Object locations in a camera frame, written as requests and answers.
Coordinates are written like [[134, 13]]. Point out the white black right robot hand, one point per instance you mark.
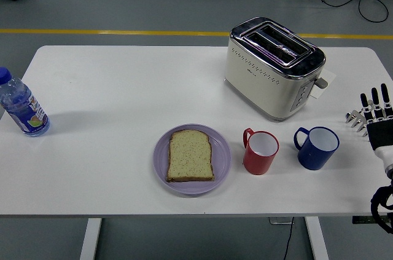
[[380, 134]]

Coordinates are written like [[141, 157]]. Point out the clear blue-capped water bottle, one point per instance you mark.
[[21, 106]]

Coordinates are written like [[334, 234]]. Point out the purple plate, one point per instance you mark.
[[221, 161]]

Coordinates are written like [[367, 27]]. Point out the red cup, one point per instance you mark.
[[258, 163]]

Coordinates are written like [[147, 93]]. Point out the cream chrome toaster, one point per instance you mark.
[[261, 88]]

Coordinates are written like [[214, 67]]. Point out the silver toast rack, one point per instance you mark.
[[356, 120]]

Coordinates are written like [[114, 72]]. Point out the bread slice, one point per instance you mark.
[[190, 157]]

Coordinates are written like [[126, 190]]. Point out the grey table bracket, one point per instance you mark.
[[279, 220]]

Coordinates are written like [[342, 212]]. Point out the blue cup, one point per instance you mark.
[[313, 158]]

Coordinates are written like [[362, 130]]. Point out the white table leg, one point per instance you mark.
[[90, 238], [317, 238]]

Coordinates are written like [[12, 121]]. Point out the dark table control panel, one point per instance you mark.
[[363, 219]]

